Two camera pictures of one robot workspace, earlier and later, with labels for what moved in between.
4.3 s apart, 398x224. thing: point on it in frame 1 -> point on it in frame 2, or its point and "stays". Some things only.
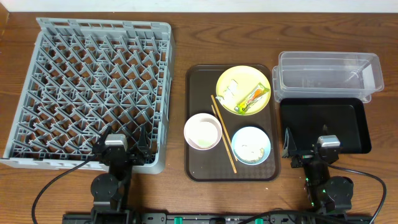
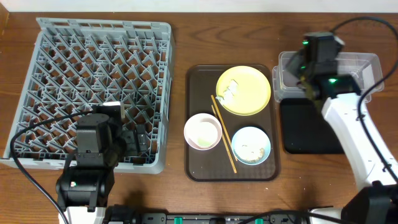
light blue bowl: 252,145 stays
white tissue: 231,95 stays
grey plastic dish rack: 86,76 stays
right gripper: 306,158 -> 298,66
